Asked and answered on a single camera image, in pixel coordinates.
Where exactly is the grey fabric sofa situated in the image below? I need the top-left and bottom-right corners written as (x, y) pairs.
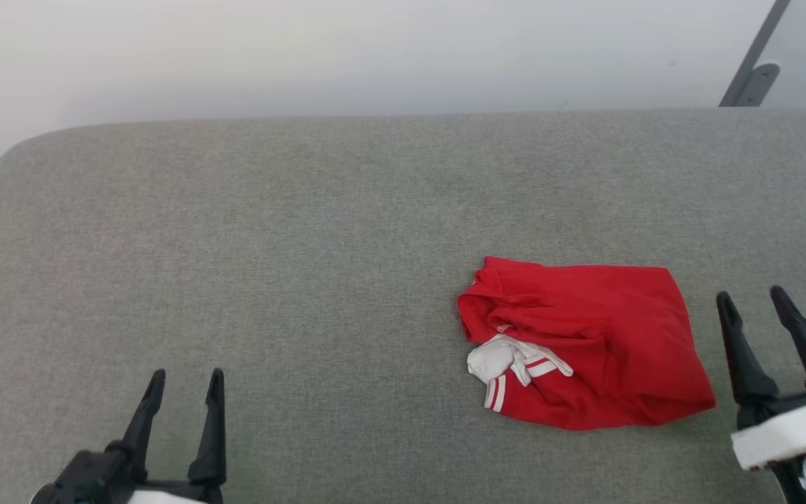
top-left (0, 107), bottom-right (806, 504)

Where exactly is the grey metal pole with bracket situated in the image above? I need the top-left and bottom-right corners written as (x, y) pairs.
top-left (719, 0), bottom-right (793, 108)

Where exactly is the red and white t-shirt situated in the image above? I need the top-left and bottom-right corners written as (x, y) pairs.
top-left (456, 255), bottom-right (717, 431)

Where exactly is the white left camera bracket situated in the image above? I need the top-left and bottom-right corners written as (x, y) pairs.
top-left (125, 489), bottom-right (202, 504)

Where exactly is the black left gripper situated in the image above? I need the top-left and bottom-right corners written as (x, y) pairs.
top-left (29, 368), bottom-right (227, 504)

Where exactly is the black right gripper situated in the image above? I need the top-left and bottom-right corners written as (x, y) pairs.
top-left (716, 285), bottom-right (806, 504)

